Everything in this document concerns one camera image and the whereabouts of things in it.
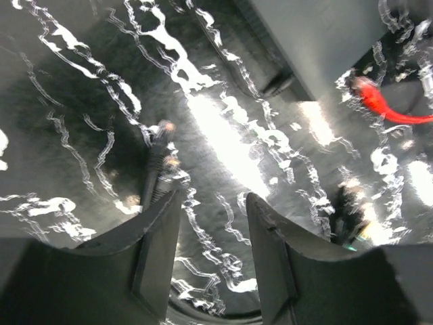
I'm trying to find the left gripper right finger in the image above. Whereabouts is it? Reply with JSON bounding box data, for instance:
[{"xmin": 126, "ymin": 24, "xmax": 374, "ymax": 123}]
[{"xmin": 246, "ymin": 193, "xmax": 365, "ymax": 324}]

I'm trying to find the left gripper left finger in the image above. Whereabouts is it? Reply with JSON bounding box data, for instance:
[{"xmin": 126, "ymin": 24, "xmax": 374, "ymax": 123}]
[{"xmin": 70, "ymin": 192, "xmax": 180, "ymax": 320}]

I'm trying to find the red ethernet cable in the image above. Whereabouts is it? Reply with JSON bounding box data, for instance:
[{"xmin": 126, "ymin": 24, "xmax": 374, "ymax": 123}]
[{"xmin": 351, "ymin": 76, "xmax": 433, "ymax": 125}]

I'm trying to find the black network switch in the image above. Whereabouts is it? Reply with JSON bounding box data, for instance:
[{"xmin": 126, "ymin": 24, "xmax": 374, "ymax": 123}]
[{"xmin": 243, "ymin": 0, "xmax": 420, "ymax": 102}]

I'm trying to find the black flat ethernet cable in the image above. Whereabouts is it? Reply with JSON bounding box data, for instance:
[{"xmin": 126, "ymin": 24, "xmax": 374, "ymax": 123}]
[{"xmin": 139, "ymin": 118, "xmax": 177, "ymax": 211}]

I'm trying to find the black braided teal-collar cable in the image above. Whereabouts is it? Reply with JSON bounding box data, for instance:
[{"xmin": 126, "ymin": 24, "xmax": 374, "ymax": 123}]
[{"xmin": 331, "ymin": 186, "xmax": 373, "ymax": 251}]

